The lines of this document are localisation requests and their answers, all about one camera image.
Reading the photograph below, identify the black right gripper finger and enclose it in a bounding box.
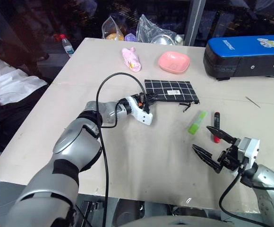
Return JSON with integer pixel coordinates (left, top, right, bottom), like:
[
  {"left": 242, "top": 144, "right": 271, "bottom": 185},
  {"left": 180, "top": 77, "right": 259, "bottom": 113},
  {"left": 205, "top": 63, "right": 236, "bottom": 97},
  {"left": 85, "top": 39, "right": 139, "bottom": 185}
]
[
  {"left": 206, "top": 126, "right": 237, "bottom": 145},
  {"left": 191, "top": 144, "right": 223, "bottom": 174}
]

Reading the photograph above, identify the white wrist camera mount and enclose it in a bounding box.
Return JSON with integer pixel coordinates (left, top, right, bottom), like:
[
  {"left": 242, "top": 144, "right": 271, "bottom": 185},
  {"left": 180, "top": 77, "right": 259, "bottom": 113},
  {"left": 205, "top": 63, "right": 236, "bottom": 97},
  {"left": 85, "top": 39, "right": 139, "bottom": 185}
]
[
  {"left": 124, "top": 95, "right": 154, "bottom": 126},
  {"left": 231, "top": 137, "right": 261, "bottom": 176}
]

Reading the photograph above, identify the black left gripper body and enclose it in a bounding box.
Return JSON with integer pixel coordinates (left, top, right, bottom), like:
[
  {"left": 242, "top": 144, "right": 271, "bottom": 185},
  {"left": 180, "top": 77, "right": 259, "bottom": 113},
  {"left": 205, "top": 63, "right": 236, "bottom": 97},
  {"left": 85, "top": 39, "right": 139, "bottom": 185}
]
[{"left": 132, "top": 93, "right": 151, "bottom": 114}]

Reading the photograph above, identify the black white grid pouch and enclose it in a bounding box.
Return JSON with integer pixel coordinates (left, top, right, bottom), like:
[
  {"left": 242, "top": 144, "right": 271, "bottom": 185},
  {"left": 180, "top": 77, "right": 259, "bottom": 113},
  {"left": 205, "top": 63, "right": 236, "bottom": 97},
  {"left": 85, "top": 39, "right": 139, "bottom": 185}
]
[{"left": 143, "top": 79, "right": 201, "bottom": 113}]

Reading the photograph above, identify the pink plastic bowl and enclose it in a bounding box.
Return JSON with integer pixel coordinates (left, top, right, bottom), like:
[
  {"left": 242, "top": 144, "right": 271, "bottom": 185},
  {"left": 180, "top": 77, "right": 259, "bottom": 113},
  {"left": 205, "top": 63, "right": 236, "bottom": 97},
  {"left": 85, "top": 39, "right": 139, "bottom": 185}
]
[{"left": 157, "top": 52, "right": 190, "bottom": 75}]

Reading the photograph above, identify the plastic bag with orange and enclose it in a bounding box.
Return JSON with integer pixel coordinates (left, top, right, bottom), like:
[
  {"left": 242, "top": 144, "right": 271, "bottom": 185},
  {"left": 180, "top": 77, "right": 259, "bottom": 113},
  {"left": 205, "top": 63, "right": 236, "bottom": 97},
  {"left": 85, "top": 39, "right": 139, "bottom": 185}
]
[{"left": 101, "top": 15, "right": 128, "bottom": 41}]

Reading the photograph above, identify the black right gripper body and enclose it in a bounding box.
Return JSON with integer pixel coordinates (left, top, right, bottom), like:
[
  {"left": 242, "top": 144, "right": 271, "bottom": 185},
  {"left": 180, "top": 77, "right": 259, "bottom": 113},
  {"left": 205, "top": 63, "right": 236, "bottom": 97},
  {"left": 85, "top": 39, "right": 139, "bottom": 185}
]
[{"left": 217, "top": 138, "right": 246, "bottom": 172}]

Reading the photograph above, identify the thin grey stick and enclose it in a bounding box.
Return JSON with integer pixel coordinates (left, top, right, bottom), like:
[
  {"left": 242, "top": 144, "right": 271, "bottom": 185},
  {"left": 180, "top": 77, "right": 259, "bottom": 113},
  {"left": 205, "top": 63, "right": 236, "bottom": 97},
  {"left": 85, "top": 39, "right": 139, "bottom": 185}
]
[{"left": 245, "top": 96, "right": 261, "bottom": 109}]

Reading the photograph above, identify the person in white shirt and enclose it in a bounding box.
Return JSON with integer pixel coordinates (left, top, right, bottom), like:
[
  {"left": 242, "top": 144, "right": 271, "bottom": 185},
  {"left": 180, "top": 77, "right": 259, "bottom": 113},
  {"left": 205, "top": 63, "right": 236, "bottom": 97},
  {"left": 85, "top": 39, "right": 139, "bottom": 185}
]
[{"left": 0, "top": 35, "right": 52, "bottom": 153}]

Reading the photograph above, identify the metal bowl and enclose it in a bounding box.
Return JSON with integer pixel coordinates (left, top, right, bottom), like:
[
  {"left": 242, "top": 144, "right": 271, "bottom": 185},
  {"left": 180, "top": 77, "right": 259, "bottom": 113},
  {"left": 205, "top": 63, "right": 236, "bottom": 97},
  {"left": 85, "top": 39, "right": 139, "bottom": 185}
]
[{"left": 150, "top": 35, "right": 176, "bottom": 45}]

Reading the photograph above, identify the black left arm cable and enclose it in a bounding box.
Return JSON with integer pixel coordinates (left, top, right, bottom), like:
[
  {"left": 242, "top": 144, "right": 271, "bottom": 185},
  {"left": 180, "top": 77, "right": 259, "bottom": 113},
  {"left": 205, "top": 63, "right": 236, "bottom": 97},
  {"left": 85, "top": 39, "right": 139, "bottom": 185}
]
[{"left": 95, "top": 72, "right": 148, "bottom": 227}]

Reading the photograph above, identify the green highlighter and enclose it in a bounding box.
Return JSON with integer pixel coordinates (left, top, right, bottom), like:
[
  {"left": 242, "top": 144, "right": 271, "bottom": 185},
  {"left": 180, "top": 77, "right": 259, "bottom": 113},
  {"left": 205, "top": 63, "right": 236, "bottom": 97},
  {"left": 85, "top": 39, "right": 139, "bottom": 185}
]
[{"left": 188, "top": 110, "right": 209, "bottom": 135}]

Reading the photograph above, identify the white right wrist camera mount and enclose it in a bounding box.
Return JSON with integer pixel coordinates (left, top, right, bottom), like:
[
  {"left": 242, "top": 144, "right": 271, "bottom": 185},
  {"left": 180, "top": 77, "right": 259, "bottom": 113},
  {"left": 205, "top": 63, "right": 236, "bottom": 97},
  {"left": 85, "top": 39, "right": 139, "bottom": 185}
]
[{"left": 231, "top": 137, "right": 261, "bottom": 176}]

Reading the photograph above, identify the grey metal pillar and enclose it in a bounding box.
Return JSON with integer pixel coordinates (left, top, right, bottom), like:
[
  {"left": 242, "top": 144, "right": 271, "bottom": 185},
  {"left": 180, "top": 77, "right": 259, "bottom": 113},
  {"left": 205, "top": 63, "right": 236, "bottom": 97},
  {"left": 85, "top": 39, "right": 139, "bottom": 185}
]
[{"left": 183, "top": 0, "right": 207, "bottom": 47}]

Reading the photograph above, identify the red capped water bottle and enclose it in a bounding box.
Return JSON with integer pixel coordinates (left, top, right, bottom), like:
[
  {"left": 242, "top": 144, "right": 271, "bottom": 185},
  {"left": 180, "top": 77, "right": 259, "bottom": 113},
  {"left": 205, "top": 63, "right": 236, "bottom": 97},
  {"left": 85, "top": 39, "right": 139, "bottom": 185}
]
[{"left": 59, "top": 34, "right": 75, "bottom": 58}]

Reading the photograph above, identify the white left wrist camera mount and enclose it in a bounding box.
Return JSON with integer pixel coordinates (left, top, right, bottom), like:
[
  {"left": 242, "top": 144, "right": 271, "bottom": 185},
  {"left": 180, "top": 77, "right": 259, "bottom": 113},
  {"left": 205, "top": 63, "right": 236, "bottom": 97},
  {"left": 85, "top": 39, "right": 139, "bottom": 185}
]
[{"left": 124, "top": 95, "right": 154, "bottom": 126}]

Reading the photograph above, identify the red marker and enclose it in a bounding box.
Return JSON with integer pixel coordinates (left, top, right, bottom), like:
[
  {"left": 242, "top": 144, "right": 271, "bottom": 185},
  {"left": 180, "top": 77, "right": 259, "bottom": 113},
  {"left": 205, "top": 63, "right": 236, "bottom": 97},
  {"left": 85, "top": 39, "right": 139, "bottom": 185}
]
[{"left": 213, "top": 112, "right": 222, "bottom": 144}]

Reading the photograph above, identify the clear crumpled plastic bag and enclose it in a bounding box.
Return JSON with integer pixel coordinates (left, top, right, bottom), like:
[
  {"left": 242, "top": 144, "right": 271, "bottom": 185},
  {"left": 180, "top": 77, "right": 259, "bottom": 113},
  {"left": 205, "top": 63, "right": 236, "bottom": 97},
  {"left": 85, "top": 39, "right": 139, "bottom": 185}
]
[{"left": 136, "top": 14, "right": 178, "bottom": 44}]

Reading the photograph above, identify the blue and black case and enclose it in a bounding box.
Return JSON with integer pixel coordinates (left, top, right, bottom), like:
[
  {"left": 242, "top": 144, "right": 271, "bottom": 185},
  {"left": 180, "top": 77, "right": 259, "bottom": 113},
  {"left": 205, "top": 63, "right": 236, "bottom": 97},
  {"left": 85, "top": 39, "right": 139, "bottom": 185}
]
[{"left": 203, "top": 35, "right": 274, "bottom": 81}]

